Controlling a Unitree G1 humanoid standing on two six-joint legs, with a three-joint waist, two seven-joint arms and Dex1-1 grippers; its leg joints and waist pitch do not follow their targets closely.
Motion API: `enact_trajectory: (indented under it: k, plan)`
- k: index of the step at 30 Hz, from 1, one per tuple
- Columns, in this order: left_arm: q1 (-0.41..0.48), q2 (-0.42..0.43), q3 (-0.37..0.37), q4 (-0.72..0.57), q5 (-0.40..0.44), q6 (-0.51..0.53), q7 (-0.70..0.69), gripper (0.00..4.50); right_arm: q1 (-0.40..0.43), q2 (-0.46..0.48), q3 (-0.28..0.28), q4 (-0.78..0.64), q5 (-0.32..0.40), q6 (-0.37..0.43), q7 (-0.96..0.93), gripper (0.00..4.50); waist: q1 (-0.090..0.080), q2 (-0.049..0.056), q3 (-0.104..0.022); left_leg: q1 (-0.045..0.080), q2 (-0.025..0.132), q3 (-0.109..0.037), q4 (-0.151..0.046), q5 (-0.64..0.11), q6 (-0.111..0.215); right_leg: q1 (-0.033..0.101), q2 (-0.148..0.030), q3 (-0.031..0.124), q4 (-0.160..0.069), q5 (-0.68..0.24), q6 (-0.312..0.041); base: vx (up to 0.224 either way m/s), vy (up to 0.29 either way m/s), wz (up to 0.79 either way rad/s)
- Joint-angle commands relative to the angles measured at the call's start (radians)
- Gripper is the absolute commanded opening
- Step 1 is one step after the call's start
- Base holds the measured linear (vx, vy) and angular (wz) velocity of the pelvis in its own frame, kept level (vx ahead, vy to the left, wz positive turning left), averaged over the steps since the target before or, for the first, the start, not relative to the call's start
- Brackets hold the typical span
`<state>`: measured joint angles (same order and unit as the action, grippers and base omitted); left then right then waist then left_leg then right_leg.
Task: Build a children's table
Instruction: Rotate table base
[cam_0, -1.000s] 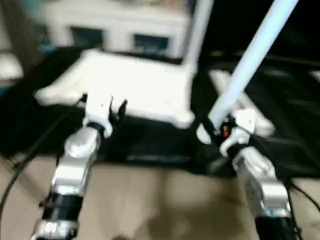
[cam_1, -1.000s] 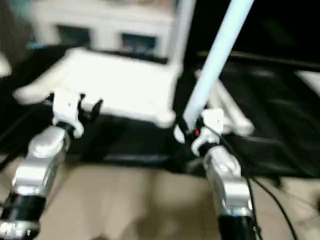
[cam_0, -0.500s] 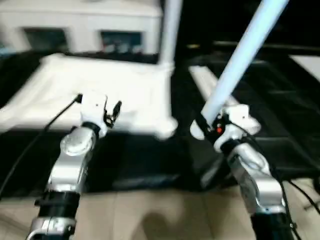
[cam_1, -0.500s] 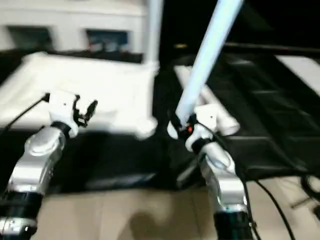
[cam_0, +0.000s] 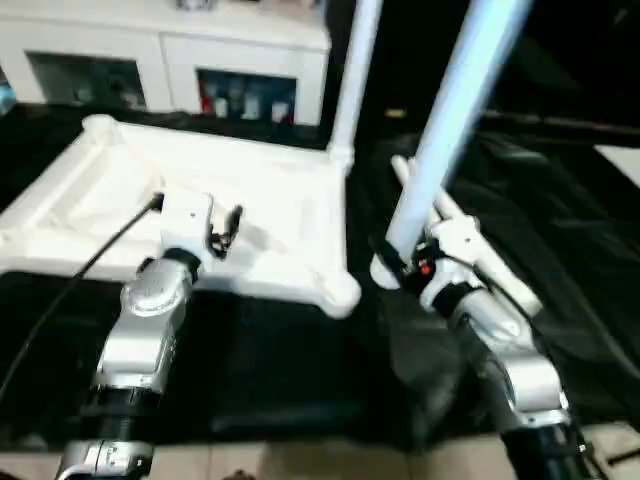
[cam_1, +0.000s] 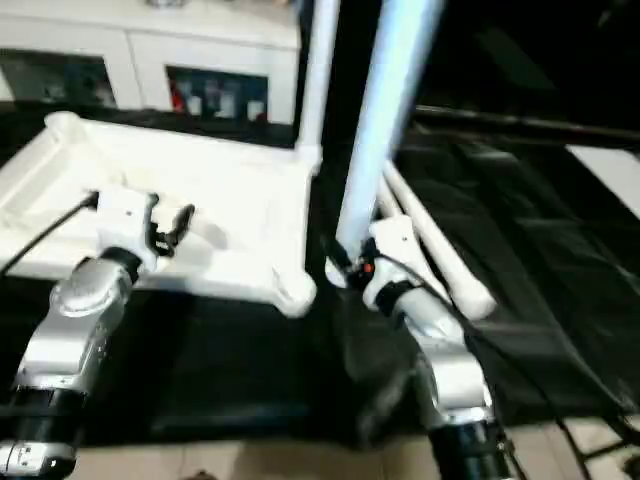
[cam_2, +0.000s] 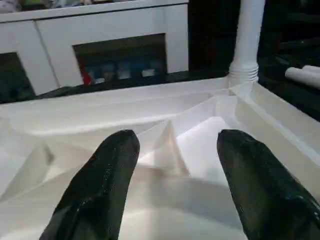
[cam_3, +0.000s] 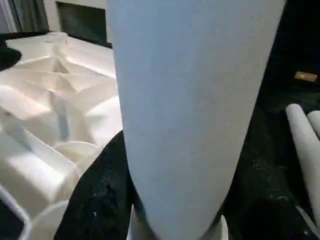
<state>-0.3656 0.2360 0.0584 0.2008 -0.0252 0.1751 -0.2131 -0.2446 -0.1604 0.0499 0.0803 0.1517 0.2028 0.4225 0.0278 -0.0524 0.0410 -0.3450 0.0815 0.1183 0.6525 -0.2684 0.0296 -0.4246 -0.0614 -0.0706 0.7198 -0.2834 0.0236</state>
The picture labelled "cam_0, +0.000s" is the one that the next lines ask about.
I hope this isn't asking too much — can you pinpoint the white plastic table top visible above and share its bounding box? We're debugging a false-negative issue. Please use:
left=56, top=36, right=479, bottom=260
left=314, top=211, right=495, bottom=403
left=0, top=113, right=362, bottom=321

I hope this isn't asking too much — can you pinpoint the black work mat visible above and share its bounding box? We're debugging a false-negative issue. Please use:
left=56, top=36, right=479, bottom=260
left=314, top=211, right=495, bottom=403
left=0, top=99, right=640, bottom=451

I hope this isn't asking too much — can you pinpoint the white glass door cabinet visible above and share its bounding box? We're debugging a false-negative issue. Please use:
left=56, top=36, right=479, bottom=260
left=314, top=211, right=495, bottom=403
left=0, top=0, right=334, bottom=126

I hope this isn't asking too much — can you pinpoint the dark long rod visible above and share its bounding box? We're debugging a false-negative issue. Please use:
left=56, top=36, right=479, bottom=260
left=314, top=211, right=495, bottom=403
left=479, top=110, right=640, bottom=136

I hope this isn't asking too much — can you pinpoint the white flat board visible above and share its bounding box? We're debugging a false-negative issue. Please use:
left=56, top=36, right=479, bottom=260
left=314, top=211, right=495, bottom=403
left=592, top=144, right=640, bottom=186

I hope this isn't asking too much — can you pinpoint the white blue patterned roll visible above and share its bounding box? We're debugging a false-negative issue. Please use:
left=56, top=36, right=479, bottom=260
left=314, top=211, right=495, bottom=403
left=0, top=74, right=19, bottom=116

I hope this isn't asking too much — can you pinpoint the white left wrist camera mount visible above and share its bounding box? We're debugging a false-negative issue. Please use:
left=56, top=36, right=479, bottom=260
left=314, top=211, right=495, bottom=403
left=158, top=191, right=216, bottom=261

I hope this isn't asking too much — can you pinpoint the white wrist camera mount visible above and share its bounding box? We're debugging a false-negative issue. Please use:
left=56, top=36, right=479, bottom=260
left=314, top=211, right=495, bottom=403
left=418, top=217, right=484, bottom=314
left=158, top=191, right=216, bottom=261

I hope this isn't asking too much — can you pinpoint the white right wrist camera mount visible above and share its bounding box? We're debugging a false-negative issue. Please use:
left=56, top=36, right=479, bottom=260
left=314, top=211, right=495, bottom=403
left=418, top=217, right=484, bottom=314

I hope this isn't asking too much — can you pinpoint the black stand frame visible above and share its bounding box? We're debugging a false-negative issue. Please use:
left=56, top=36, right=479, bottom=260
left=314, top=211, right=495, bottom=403
left=607, top=447, right=640, bottom=466

